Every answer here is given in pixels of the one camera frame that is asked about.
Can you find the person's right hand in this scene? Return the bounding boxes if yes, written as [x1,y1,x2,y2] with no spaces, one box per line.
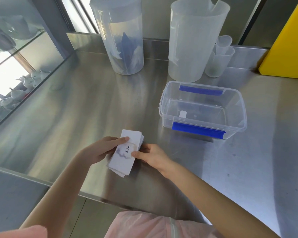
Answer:
[131,144,174,172]

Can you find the person's left hand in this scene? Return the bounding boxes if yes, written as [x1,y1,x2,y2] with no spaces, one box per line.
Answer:
[81,136,130,165]

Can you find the stack of white paper cards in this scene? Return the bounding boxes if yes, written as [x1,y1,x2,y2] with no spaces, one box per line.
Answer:
[107,129,144,178]

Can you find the person's right forearm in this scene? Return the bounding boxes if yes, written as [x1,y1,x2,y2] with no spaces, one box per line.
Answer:
[160,161,281,238]

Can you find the person's left forearm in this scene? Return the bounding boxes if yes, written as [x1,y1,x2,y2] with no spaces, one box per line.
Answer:
[19,152,93,231]

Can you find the pink apron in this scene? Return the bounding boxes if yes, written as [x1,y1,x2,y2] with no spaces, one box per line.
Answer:
[0,211,225,238]

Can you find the clear plastic box blue clips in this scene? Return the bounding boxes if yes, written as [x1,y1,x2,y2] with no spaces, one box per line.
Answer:
[159,81,247,140]

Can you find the blue cloth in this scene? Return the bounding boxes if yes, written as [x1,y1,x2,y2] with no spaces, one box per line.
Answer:
[109,32,142,73]

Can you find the clear plastic jug with lid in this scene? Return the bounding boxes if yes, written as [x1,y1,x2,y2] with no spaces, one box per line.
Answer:
[90,0,144,76]

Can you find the small translucent measuring cup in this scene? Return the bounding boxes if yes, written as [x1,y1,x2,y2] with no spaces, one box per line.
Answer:
[205,44,235,78]
[216,35,232,55]

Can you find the large translucent measuring jug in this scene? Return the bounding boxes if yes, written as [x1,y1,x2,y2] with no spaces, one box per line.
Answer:
[168,0,231,83]

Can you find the yellow plastic board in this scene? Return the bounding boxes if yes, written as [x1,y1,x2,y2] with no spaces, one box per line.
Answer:
[258,0,298,80]

